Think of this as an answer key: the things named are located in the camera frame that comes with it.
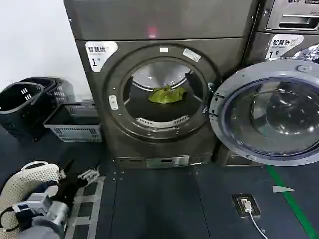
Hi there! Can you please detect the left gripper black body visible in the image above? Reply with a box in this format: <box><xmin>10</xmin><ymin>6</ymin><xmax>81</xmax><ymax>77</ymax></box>
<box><xmin>50</xmin><ymin>177</ymin><xmax>83</xmax><ymax>207</ymax></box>

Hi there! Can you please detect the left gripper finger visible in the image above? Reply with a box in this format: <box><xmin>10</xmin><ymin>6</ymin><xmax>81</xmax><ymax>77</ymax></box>
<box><xmin>77</xmin><ymin>167</ymin><xmax>101</xmax><ymax>190</ymax></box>
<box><xmin>57</xmin><ymin>159</ymin><xmax>75</xmax><ymax>186</ymax></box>

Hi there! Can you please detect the white perforated laundry basket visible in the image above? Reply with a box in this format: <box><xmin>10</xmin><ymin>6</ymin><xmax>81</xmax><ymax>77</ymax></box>
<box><xmin>0</xmin><ymin>160</ymin><xmax>67</xmax><ymax>230</ymax></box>

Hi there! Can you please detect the grey slatted plastic crate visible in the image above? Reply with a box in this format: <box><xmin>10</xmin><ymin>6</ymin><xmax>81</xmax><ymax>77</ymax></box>
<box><xmin>43</xmin><ymin>101</ymin><xmax>104</xmax><ymax>143</ymax></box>

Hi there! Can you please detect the black plastic basket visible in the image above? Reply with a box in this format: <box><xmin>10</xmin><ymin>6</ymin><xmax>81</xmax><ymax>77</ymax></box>
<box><xmin>18</xmin><ymin>76</ymin><xmax>76</xmax><ymax>106</ymax></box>
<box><xmin>0</xmin><ymin>81</ymin><xmax>47</xmax><ymax>140</ymax></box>

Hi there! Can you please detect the green cloth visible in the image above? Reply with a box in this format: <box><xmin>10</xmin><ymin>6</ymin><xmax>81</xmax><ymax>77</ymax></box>
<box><xmin>148</xmin><ymin>85</ymin><xmax>188</xmax><ymax>104</ymax></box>

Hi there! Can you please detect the white dryer number label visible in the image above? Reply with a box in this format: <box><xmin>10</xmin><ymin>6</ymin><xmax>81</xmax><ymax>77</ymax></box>
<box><xmin>85</xmin><ymin>41</ymin><xmax>119</xmax><ymax>73</ymax></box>

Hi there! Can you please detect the metal floor socket box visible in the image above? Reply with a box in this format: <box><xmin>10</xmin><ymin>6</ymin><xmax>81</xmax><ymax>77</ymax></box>
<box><xmin>231</xmin><ymin>193</ymin><xmax>262</xmax><ymax>220</ymax></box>

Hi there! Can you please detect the grey dryer machine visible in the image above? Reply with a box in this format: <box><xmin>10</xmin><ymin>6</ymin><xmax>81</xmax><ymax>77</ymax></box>
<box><xmin>63</xmin><ymin>0</ymin><xmax>260</xmax><ymax>170</ymax></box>

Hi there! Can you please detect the white floor sticker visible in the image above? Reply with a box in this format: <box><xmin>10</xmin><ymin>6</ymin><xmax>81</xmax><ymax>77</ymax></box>
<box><xmin>272</xmin><ymin>185</ymin><xmax>295</xmax><ymax>194</ymax></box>

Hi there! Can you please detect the round glass dryer door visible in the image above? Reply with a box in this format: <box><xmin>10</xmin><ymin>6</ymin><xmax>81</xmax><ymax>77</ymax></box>
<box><xmin>209</xmin><ymin>59</ymin><xmax>319</xmax><ymax>166</ymax></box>

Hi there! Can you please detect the green floor tape stripe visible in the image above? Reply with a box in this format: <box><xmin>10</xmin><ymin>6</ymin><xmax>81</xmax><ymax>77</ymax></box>
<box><xmin>266</xmin><ymin>165</ymin><xmax>315</xmax><ymax>239</ymax></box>

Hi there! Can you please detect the grey washer with drawer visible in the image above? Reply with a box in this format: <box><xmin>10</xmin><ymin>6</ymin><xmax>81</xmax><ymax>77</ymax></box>
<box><xmin>216</xmin><ymin>0</ymin><xmax>319</xmax><ymax>168</ymax></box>

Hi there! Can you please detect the white washer number label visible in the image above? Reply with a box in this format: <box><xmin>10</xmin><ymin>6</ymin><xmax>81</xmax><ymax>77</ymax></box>
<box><xmin>265</xmin><ymin>34</ymin><xmax>305</xmax><ymax>61</ymax></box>

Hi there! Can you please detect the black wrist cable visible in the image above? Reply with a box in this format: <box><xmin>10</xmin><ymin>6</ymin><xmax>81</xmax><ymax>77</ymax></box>
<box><xmin>0</xmin><ymin>206</ymin><xmax>33</xmax><ymax>233</ymax></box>

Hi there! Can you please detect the white plug with cable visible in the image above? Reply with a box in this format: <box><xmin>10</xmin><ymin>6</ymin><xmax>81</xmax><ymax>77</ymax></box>
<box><xmin>239</xmin><ymin>197</ymin><xmax>270</xmax><ymax>239</ymax></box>

